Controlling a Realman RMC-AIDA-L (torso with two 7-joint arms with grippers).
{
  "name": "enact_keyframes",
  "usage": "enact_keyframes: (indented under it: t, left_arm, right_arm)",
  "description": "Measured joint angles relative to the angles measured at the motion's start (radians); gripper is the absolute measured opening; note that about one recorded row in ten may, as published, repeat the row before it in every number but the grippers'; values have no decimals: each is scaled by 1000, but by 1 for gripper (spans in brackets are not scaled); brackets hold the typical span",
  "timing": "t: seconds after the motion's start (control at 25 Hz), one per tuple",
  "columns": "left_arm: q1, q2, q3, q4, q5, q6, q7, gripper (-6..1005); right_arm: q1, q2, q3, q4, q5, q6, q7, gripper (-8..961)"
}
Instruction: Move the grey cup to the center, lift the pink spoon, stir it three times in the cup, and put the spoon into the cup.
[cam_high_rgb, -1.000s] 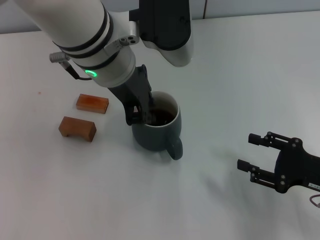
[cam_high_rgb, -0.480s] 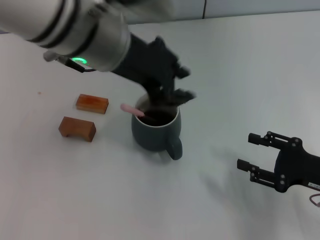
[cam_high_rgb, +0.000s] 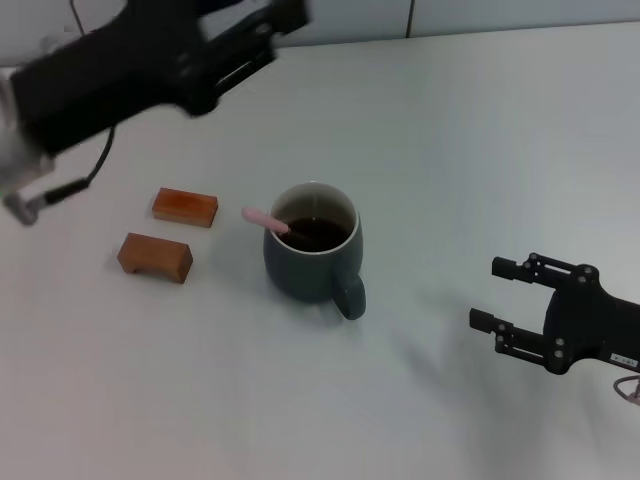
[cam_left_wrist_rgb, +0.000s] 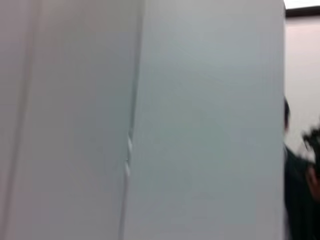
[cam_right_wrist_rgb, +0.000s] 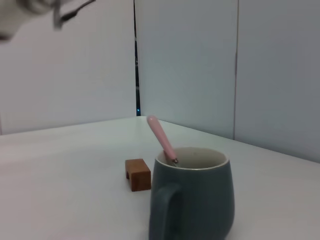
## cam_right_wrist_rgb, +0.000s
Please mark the grey ceramic mug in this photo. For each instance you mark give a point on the grey ceramic mug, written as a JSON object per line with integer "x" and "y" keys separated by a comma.
{"x": 200, "y": 200}

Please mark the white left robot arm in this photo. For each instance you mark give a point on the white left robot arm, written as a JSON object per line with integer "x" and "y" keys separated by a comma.
{"x": 10, "y": 20}

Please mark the arched wooden block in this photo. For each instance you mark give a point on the arched wooden block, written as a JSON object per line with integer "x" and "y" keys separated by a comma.
{"x": 140, "y": 180}

